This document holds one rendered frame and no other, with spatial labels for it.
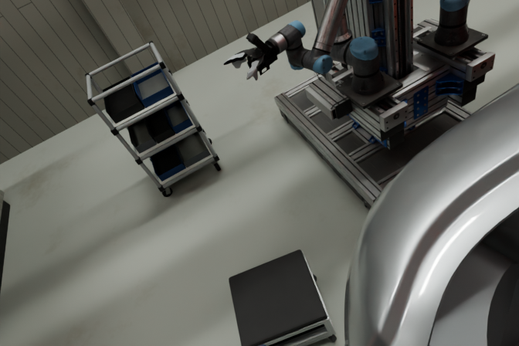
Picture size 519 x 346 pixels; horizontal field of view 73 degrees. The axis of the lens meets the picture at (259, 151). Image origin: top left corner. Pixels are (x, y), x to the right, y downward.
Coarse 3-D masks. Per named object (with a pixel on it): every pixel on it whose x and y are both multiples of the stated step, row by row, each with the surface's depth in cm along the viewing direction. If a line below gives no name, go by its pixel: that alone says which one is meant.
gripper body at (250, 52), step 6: (270, 42) 139; (252, 48) 139; (258, 48) 138; (276, 48) 139; (252, 54) 137; (258, 54) 136; (264, 54) 136; (270, 54) 141; (276, 54) 141; (252, 60) 136; (264, 60) 138; (270, 60) 142; (264, 72) 141
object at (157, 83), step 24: (144, 48) 240; (96, 72) 236; (144, 72) 212; (168, 72) 218; (96, 96) 210; (120, 96) 240; (144, 96) 235; (168, 96) 231; (120, 120) 228; (144, 120) 254; (168, 120) 245; (192, 120) 244; (144, 144) 245; (168, 144) 247; (192, 144) 282; (144, 168) 250; (168, 168) 272; (192, 168) 270; (216, 168) 276; (168, 192) 275
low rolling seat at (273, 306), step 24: (264, 264) 176; (288, 264) 172; (240, 288) 171; (264, 288) 167; (288, 288) 164; (312, 288) 160; (240, 312) 163; (264, 312) 160; (288, 312) 156; (312, 312) 153; (240, 336) 156; (264, 336) 153; (288, 336) 155; (312, 336) 164
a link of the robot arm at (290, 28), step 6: (288, 24) 143; (294, 24) 142; (300, 24) 142; (282, 30) 141; (288, 30) 141; (294, 30) 141; (300, 30) 142; (288, 36) 140; (294, 36) 142; (300, 36) 144; (288, 42) 141; (294, 42) 143; (300, 42) 145; (288, 48) 146; (294, 48) 145
